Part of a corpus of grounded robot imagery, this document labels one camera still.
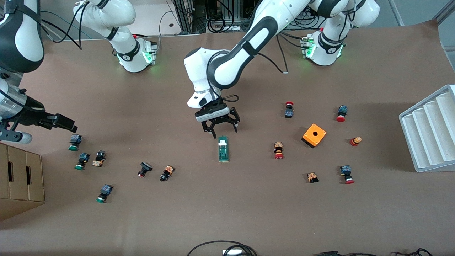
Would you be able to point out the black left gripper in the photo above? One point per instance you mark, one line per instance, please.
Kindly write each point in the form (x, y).
(220, 120)

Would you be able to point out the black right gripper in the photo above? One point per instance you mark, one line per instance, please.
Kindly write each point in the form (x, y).
(31, 114)

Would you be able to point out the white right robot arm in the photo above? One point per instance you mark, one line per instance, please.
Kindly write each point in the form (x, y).
(106, 17)

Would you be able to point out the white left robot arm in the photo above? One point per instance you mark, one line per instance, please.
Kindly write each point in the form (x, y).
(227, 69)

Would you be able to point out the green pushbutton with blue block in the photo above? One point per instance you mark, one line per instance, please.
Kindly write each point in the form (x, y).
(75, 141)
(82, 160)
(104, 192)

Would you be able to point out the red emergency stop orange block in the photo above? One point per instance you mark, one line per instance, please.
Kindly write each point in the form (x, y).
(278, 150)

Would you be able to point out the black round button orange block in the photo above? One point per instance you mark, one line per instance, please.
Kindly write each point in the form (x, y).
(166, 173)

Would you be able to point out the brown cardboard box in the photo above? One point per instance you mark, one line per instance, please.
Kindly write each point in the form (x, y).
(21, 188)

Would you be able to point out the black square pushbutton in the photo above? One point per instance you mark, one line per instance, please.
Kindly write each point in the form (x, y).
(144, 168)

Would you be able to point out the orange contact block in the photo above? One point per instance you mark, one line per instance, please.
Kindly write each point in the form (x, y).
(312, 177)

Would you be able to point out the small white device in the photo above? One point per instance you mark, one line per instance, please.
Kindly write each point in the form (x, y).
(231, 252)

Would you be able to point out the red yellow button head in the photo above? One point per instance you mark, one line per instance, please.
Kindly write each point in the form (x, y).
(355, 141)

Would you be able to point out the white ridged plastic tray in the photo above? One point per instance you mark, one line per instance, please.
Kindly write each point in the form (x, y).
(426, 131)

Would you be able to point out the grey metal bar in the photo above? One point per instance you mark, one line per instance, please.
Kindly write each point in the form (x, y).
(396, 13)

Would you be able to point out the aluminium profile bar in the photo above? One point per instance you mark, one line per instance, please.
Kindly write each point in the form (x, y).
(447, 10)

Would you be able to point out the black switch with orange block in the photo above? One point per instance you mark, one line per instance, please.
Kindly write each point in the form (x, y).
(99, 158)

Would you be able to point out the orange button enclosure box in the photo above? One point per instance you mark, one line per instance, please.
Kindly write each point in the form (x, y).
(308, 136)

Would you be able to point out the aluminium frame post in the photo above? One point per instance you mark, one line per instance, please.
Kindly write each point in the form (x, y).
(188, 17)

